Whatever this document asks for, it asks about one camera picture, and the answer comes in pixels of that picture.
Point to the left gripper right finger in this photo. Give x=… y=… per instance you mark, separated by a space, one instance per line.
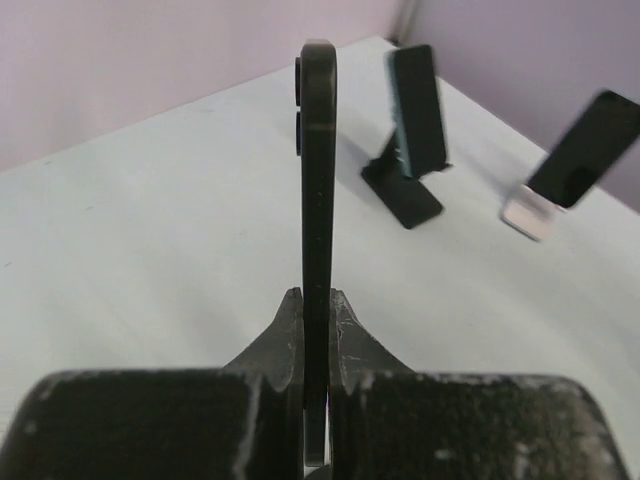
x=387 y=421

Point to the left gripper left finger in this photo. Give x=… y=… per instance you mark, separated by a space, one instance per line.
x=240 y=421

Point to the black folding phone stand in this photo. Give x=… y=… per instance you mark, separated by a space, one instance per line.
x=411 y=203

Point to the teal phone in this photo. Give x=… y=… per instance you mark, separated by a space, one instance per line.
x=420 y=137

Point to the blue phone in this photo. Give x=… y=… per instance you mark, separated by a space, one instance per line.
x=601 y=134

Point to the black phone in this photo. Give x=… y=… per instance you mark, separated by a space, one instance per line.
x=316 y=125

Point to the white phone stand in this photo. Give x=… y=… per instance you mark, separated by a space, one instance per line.
x=530 y=213

